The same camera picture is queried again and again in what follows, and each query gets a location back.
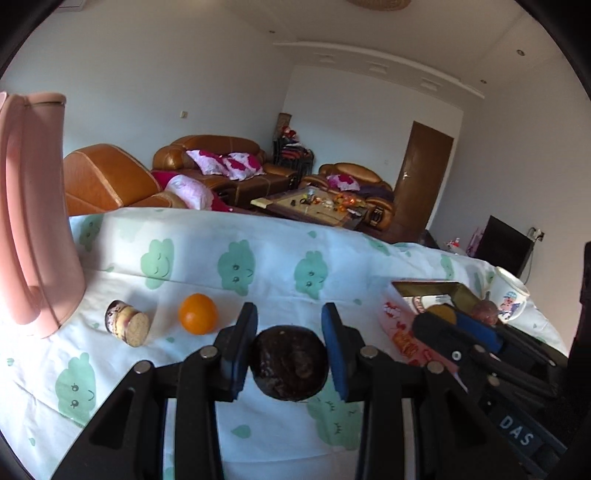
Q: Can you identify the pink floral cushion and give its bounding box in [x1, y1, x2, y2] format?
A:
[185, 148, 232, 176]
[220, 152, 266, 182]
[326, 174, 361, 191]

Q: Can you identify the brown leather sofa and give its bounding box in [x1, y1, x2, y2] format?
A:
[152, 134, 302, 209]

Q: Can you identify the ceiling lamp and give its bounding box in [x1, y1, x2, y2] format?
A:
[346, 0, 414, 11]

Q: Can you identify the pink gift bag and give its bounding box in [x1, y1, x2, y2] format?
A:
[466, 226, 486, 257]

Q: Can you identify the small orange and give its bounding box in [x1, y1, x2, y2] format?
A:
[178, 293, 219, 335]

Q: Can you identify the brown wooden door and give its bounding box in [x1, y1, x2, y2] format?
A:
[396, 120, 456, 244]

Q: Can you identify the wooden coffee table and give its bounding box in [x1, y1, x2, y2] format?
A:
[250, 185, 371, 230]

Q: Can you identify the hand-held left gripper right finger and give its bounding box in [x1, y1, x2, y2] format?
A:
[321, 302, 505, 480]

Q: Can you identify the pale pink cushion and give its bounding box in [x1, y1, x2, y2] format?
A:
[164, 174, 216, 211]

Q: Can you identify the white cloud print tablecloth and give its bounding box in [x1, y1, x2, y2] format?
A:
[0, 207, 570, 480]

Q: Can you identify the pink electric kettle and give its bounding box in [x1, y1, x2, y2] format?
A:
[0, 92, 88, 340]

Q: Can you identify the pink rectangular tin box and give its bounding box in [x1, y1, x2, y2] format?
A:
[379, 280, 506, 387]

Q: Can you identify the dark passion fruit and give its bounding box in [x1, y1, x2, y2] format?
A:
[249, 325, 330, 402]

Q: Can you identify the brown leather armchair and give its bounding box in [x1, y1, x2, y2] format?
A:
[62, 143, 188, 217]
[313, 162, 396, 232]

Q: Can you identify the purple pomegranate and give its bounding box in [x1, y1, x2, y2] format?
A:
[470, 291, 502, 326]

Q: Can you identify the black television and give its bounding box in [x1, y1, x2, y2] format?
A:
[474, 215, 537, 278]

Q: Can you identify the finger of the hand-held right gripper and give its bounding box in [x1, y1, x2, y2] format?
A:
[412, 313, 486, 376]
[454, 307, 570, 366]

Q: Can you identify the cut yam piece beige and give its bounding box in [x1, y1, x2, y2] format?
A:
[105, 299, 150, 348]

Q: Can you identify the white cartoon print mug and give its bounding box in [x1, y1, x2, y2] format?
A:
[489, 266, 531, 324]

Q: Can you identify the stack of dark chairs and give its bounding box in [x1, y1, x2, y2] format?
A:
[272, 133, 315, 179]

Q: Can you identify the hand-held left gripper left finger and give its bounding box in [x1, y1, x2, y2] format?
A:
[51, 302, 259, 480]

